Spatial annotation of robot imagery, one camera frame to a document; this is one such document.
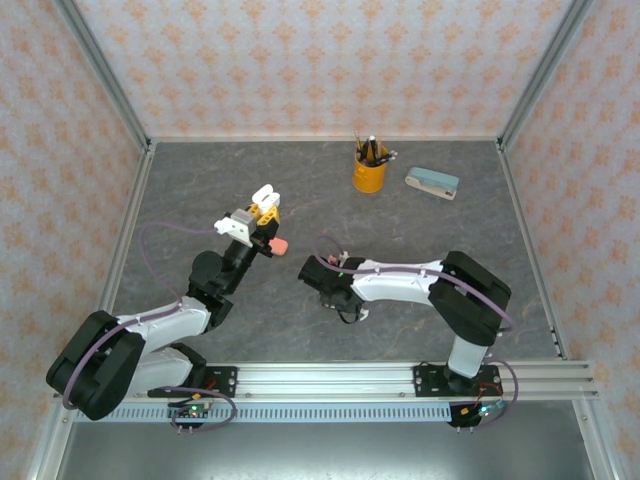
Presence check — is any white earbud charging case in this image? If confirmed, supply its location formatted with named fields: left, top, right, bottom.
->
left=251, top=183, right=283, bottom=211

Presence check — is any yellow metal pen cup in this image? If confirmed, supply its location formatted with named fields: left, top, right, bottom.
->
left=351, top=146, right=389, bottom=194

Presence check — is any blue and cream stapler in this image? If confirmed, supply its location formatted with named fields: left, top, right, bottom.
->
left=403, top=166, right=461, bottom=202

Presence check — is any small lit circuit board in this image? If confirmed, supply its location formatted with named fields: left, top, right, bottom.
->
left=449, top=399, right=507, bottom=435
left=167, top=399, right=211, bottom=435

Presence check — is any grey metal sheet panel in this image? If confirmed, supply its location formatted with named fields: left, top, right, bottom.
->
left=54, top=422, right=596, bottom=480

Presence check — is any aluminium table edge rail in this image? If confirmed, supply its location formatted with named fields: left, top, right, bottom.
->
left=24, top=142, right=157, bottom=480
left=497, top=142, right=619, bottom=480
left=147, top=133, right=504, bottom=146

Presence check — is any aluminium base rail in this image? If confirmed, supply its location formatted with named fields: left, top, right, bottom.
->
left=52, top=360, right=600, bottom=402

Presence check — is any grey slotted cable duct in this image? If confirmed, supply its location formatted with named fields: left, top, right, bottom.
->
left=74, top=404, right=504, bottom=425

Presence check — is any aluminium frame post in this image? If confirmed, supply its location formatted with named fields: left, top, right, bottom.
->
left=52, top=0, right=154, bottom=154
left=497, top=0, right=589, bottom=151

